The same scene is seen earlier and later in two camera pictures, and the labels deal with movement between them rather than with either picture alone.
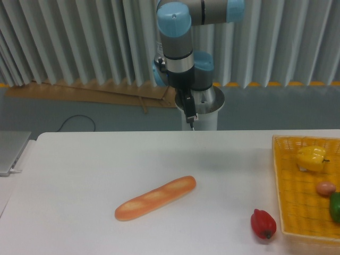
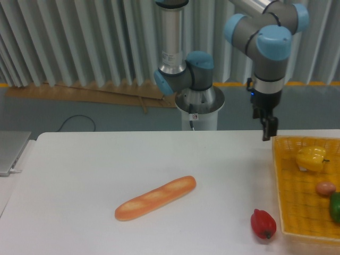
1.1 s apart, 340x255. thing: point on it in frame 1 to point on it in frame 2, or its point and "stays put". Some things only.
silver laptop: (12, 143) stays put
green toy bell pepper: (334, 206) stays put
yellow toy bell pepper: (312, 158) stays put
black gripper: (184, 81) to (267, 102)
